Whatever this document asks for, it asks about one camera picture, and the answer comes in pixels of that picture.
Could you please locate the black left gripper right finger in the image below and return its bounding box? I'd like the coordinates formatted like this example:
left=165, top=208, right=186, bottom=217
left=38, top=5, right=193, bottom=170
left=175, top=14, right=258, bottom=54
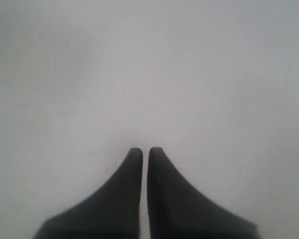
left=147, top=147, right=261, bottom=239

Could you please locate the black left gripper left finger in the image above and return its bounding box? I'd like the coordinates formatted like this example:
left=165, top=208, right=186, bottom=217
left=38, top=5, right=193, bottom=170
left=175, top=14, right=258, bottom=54
left=34, top=147, right=143, bottom=239

